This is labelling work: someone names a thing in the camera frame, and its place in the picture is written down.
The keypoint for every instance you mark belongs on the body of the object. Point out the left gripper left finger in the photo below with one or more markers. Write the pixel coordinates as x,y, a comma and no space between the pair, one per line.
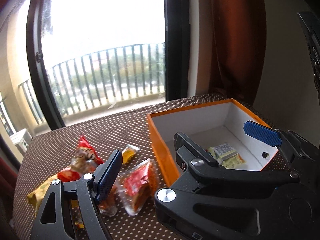
54,217

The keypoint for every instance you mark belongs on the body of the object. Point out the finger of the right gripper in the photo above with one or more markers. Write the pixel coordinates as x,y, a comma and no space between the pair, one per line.
206,170

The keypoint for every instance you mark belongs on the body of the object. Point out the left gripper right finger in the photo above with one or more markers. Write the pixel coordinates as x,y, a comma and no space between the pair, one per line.
289,211

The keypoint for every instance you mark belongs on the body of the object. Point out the green instant noodle snack packet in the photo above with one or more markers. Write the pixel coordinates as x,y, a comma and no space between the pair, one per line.
226,156

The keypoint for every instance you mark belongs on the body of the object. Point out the clear orange spicy snack packet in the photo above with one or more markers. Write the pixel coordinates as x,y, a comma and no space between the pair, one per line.
108,207

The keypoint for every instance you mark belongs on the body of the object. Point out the yellow chip bag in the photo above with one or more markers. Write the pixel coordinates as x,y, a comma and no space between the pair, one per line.
35,197

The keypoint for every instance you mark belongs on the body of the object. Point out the orange cardboard box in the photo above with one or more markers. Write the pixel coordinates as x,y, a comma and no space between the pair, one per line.
207,124

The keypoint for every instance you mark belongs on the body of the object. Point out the red white peanut bag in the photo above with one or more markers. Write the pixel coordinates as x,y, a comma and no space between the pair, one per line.
85,161

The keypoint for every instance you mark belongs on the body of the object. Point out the clear red label snack packet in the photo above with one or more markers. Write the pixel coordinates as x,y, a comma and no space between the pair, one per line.
137,185

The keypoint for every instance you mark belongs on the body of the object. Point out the small yellow candy packet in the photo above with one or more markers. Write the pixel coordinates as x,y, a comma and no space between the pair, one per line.
128,153

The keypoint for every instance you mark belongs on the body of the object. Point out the brown polka dot tablecloth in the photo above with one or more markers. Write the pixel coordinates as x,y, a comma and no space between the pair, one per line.
52,151

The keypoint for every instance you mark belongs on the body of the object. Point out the dark red curtain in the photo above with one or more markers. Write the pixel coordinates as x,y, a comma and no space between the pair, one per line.
238,50

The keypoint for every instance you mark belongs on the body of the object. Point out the balcony metal railing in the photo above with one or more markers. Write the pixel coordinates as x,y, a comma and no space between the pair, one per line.
83,86

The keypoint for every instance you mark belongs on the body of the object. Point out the black window frame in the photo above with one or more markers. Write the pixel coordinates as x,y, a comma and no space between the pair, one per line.
60,29

